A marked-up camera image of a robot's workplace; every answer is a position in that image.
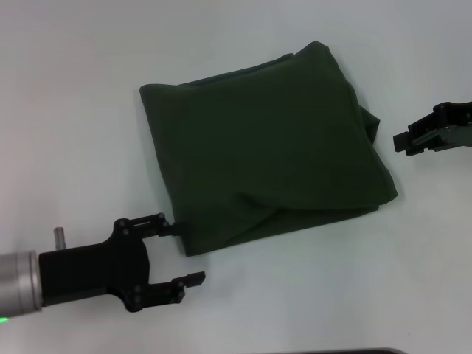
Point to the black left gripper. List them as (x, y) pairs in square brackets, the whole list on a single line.
[(96, 269)]

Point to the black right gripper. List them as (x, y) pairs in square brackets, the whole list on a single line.
[(455, 127)]

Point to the dark green FREE t-shirt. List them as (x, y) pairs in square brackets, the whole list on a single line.
[(258, 147)]

